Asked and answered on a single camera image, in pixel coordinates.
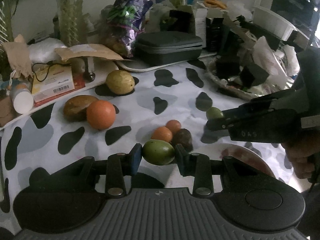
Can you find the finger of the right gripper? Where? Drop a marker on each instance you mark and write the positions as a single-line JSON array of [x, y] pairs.
[[277, 100], [240, 117]]

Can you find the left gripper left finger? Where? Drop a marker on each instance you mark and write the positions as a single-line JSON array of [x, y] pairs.
[[120, 165]]

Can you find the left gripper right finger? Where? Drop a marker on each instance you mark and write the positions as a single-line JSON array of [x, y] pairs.
[[198, 166]]

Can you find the green fruit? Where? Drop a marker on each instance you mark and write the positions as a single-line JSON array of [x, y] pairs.
[[158, 152], [214, 113]]

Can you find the right hand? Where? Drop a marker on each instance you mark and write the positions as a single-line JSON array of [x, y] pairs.
[[299, 150]]

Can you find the dark purple passion fruit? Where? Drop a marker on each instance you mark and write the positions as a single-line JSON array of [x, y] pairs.
[[183, 137]]

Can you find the white floral plate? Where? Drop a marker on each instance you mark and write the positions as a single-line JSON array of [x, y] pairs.
[[246, 156]]

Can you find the small orange back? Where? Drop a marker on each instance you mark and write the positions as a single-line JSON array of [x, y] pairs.
[[173, 125]]

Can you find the small orange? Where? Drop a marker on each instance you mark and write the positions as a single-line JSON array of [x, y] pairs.
[[173, 125], [162, 133]]

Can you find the small orange front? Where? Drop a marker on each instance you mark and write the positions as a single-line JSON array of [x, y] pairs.
[[162, 133]]

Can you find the woven basket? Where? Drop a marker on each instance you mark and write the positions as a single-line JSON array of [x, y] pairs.
[[252, 93]]

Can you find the large orange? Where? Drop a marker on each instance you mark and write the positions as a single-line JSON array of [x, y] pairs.
[[101, 115]]

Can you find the cow print tablecloth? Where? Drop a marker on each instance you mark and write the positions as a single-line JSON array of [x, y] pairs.
[[45, 141]]

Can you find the white laundry basket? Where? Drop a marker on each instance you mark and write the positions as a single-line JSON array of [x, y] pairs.
[[279, 26]]

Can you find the yellow white box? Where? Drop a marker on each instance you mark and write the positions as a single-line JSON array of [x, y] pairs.
[[52, 81]]

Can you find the black zipper case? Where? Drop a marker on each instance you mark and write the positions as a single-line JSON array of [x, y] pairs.
[[166, 47]]

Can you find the white cylinder bottle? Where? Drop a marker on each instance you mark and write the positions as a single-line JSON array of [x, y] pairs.
[[22, 98]]

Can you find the brown paper envelope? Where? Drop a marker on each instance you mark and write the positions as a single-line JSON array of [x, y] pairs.
[[88, 50]]

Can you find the purple foil snack bag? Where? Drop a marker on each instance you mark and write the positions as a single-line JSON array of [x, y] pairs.
[[120, 24]]

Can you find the brown paper bag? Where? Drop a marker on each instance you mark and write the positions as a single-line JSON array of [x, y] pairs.
[[18, 56]]

